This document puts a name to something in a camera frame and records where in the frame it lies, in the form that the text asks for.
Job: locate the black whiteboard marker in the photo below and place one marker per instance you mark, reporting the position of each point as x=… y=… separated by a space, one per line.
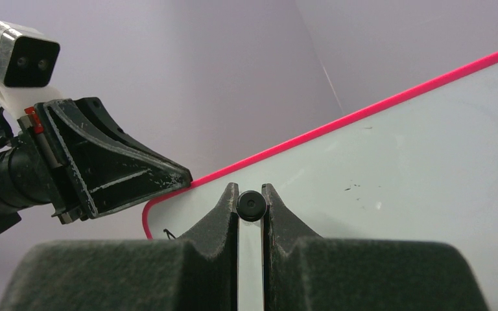
x=251 y=206

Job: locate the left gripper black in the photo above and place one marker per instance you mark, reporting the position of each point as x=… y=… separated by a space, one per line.
x=75 y=157

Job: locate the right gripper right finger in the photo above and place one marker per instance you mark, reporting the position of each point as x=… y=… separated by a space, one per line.
x=305 y=271

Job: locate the whiteboard with red frame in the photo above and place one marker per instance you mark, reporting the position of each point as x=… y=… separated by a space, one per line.
x=421 y=165

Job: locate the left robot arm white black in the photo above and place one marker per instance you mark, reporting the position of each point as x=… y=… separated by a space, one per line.
x=9 y=195

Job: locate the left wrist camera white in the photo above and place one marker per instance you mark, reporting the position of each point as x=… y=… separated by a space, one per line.
x=27 y=61

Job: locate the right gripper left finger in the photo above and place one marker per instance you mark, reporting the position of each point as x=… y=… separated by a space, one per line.
x=195 y=271

